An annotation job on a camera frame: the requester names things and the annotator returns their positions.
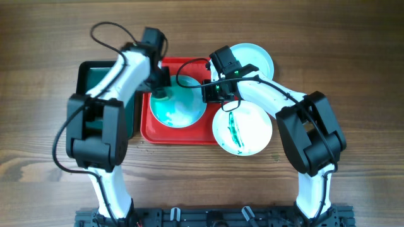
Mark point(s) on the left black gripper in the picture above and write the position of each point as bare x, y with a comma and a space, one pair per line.
166, 79

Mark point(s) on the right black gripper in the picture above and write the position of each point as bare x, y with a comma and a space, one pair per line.
207, 97

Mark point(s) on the green yellow sponge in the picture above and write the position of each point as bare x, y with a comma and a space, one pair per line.
162, 94

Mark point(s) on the white plate smeared teal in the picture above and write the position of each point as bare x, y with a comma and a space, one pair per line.
180, 108

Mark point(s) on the white plate green streak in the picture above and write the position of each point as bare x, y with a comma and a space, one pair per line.
242, 128

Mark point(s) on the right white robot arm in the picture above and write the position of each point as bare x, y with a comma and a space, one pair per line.
251, 102

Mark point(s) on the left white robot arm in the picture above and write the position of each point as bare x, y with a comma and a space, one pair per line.
96, 130

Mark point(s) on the red plastic tray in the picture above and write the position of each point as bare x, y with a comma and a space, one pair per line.
199, 133

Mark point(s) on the dark green water tray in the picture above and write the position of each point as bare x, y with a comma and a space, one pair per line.
90, 73

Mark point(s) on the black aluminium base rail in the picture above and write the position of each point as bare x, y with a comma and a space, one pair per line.
272, 216

